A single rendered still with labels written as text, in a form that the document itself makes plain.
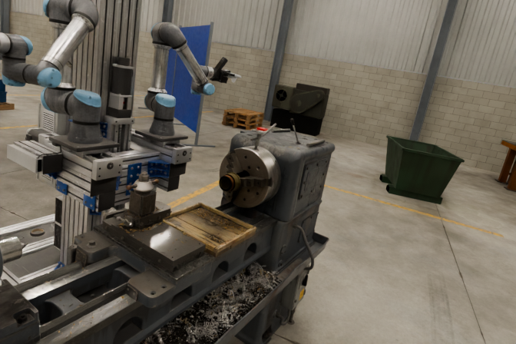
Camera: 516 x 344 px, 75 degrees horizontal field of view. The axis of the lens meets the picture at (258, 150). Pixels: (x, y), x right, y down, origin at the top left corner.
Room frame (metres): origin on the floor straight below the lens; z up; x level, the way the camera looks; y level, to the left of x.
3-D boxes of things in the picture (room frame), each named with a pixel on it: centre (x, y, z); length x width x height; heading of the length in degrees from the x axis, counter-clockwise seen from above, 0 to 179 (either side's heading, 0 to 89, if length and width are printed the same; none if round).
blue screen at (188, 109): (8.17, 2.28, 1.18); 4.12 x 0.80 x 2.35; 31
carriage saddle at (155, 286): (1.12, 0.37, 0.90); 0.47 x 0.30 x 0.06; 60
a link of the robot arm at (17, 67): (1.31, 0.98, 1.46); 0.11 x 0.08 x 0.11; 83
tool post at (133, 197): (1.20, 0.40, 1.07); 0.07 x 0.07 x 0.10; 60
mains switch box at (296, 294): (1.91, -0.40, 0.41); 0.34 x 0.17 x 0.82; 150
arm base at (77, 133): (1.56, 0.83, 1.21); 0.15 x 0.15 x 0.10
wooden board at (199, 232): (1.44, 0.17, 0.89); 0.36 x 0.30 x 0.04; 60
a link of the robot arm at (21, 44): (1.31, 1.00, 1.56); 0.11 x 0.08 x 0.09; 173
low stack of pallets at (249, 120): (9.88, 0.58, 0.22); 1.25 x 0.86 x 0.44; 162
